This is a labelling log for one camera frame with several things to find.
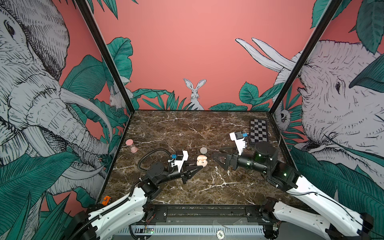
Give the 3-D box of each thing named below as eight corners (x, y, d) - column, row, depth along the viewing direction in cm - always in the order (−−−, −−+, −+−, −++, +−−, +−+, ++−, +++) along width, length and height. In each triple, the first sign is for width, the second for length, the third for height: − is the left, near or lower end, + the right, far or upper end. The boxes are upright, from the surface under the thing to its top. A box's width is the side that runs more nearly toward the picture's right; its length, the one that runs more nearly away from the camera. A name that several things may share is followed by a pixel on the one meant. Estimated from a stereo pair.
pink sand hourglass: (130, 152, 98) (124, 144, 90) (131, 147, 101) (126, 139, 93) (136, 152, 98) (131, 144, 90) (138, 147, 101) (133, 139, 93)
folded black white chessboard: (249, 144, 104) (251, 141, 101) (250, 120, 118) (251, 117, 115) (267, 147, 102) (269, 144, 99) (265, 123, 116) (267, 120, 113)
